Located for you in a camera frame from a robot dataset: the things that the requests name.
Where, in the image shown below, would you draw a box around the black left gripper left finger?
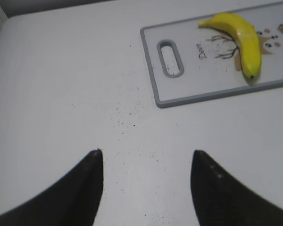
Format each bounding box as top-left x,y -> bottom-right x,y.
0,149 -> 103,226

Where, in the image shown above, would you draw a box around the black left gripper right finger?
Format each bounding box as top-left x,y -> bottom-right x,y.
191,150 -> 283,226

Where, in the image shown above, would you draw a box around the yellow plastic banana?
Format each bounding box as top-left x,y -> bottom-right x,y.
198,13 -> 262,79

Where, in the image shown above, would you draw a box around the white grey-rimmed cutting board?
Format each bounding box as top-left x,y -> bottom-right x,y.
141,1 -> 283,108

